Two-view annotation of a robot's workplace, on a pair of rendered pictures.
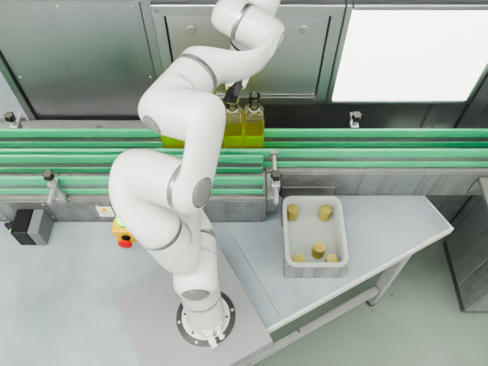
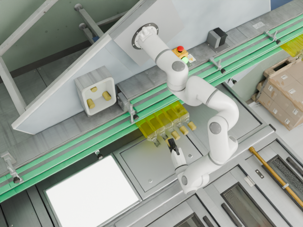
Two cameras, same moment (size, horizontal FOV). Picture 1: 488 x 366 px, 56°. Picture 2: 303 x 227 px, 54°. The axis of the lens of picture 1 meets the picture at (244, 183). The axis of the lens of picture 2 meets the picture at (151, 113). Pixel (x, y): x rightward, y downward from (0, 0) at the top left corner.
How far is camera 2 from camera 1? 0.86 m
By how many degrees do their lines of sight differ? 33
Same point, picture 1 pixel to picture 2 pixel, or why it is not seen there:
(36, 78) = not seen: hidden behind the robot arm
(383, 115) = not seen: hidden behind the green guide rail
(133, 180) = (234, 118)
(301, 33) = (149, 179)
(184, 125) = (230, 148)
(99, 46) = not seen: hidden behind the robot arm
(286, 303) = (102, 55)
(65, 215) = (204, 48)
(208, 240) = (176, 88)
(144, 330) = (172, 19)
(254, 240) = (120, 74)
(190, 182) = (223, 132)
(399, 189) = (52, 132)
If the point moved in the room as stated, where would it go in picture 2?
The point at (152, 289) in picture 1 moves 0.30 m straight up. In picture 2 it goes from (168, 36) to (204, 73)
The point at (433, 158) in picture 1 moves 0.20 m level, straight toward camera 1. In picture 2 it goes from (52, 158) to (65, 132)
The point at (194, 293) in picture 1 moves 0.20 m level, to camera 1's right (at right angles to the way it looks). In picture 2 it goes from (181, 68) to (142, 87)
